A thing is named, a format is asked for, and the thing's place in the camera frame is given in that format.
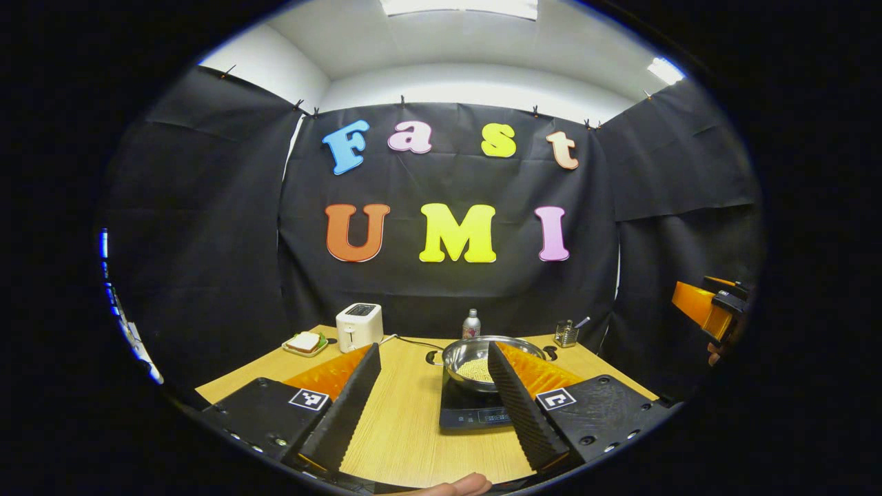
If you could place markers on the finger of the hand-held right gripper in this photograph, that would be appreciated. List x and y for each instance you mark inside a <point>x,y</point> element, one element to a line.
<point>720,280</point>
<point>699,306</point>

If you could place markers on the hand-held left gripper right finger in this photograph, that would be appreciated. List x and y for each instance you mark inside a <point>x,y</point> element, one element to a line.
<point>524,420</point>

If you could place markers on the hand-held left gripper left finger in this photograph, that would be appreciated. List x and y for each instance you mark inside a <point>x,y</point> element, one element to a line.
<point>344,420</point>

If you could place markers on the black induction cooktop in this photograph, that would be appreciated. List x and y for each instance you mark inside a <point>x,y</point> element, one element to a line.
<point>468,410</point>

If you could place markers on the pile of soybeans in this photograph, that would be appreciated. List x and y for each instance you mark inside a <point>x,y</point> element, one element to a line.
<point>475,370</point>

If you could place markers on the stainless steel pot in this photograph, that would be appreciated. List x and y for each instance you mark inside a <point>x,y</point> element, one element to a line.
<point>465,351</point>

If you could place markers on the white rectangular plate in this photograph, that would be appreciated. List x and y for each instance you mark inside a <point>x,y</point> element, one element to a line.
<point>293,351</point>

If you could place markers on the sandwich with lettuce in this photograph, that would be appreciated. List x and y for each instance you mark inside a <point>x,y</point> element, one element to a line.
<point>304,341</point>

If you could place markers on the white toaster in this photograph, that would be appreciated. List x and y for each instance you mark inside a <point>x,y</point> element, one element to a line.
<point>358,329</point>

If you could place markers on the silver bottle with colourful label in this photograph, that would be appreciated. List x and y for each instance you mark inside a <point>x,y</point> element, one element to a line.
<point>471,325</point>

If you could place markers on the black backdrop cloth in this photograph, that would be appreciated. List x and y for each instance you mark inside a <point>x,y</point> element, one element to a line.
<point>448,289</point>

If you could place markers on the small ceiling light panel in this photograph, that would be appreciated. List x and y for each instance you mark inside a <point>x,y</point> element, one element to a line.
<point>665,70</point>

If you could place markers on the large ceiling light panel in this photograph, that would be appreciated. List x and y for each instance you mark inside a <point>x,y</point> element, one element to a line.
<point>458,7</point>

